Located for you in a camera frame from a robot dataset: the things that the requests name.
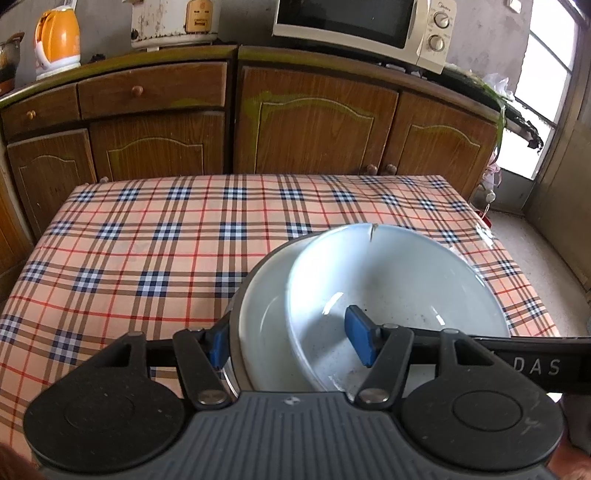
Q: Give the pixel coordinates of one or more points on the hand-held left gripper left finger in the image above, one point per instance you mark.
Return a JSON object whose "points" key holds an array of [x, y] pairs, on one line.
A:
{"points": [[216, 346]]}

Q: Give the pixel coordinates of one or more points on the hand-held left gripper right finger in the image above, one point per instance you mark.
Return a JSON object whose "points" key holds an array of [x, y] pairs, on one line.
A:
{"points": [[360, 337]]}

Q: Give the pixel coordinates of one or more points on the stainless steel bowl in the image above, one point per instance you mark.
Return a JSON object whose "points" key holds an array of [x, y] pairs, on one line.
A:
{"points": [[234, 318]]}

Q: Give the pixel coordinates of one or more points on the small blue floral bowl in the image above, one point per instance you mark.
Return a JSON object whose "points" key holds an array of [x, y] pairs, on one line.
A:
{"points": [[392, 277]]}

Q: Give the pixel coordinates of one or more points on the person's right forearm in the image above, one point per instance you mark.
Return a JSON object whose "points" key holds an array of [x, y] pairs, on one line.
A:
{"points": [[579, 473]]}

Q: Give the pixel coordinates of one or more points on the person's left forearm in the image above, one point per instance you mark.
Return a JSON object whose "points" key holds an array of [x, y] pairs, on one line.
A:
{"points": [[14, 466]]}

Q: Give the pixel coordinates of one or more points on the plaid tablecloth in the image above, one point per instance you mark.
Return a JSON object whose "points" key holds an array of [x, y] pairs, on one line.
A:
{"points": [[138, 240]]}

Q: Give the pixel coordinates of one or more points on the beige panel door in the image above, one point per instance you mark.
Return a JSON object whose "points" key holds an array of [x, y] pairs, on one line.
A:
{"points": [[568, 207]]}

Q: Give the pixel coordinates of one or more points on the pink cloth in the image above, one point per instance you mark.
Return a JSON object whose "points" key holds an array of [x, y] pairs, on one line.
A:
{"points": [[491, 170]]}

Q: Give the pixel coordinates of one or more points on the wooden cabinet with drawers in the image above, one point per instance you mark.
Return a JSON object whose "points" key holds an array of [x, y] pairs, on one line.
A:
{"points": [[152, 147]]}

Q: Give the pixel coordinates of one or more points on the black plastic bag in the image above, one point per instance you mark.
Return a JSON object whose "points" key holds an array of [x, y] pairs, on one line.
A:
{"points": [[531, 134]]}

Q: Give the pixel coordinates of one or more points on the single-door wooden cabinet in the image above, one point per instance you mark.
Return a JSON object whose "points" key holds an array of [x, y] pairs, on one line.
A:
{"points": [[11, 221]]}

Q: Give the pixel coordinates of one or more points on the green onion leaf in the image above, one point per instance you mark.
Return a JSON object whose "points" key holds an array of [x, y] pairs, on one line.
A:
{"points": [[501, 124]]}

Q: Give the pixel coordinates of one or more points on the black tray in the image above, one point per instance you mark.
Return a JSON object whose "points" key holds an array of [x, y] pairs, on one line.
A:
{"points": [[517, 120]]}

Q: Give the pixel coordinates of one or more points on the white plastic bag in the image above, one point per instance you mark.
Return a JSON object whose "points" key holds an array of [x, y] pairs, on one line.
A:
{"points": [[498, 87]]}

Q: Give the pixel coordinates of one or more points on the grey door with window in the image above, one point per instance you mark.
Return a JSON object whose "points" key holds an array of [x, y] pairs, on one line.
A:
{"points": [[545, 83]]}

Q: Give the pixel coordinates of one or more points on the cream microwave oven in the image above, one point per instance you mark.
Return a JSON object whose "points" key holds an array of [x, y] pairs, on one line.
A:
{"points": [[346, 23]]}

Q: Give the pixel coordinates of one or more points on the white rice cooker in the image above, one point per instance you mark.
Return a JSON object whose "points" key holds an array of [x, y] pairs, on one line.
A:
{"points": [[175, 23]]}

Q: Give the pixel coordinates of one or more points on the orange electric kettle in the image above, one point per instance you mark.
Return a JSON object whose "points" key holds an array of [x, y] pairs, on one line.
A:
{"points": [[57, 41]]}

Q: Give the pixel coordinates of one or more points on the steel pot with lid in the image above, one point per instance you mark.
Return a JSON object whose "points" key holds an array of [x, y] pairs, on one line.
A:
{"points": [[9, 60]]}

